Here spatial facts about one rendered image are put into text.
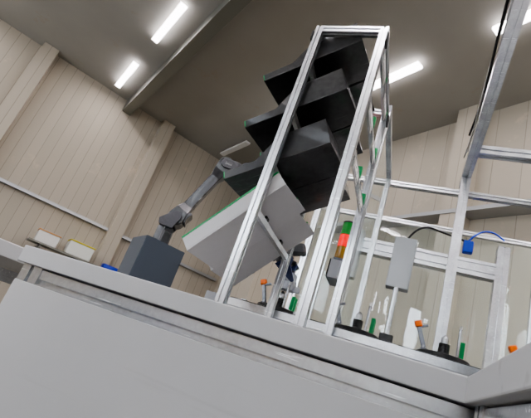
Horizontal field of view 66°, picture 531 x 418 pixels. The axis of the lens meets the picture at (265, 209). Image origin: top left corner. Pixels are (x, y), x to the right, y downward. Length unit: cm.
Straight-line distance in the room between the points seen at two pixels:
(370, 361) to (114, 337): 37
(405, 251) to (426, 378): 191
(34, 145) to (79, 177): 104
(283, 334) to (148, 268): 82
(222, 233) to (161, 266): 42
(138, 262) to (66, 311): 60
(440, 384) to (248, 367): 24
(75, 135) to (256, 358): 943
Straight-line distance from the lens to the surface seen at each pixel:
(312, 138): 99
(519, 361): 34
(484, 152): 224
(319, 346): 56
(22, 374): 77
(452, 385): 56
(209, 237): 97
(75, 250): 884
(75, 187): 965
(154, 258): 134
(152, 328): 65
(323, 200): 117
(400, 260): 242
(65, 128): 991
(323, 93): 107
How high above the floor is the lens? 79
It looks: 21 degrees up
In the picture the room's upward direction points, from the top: 20 degrees clockwise
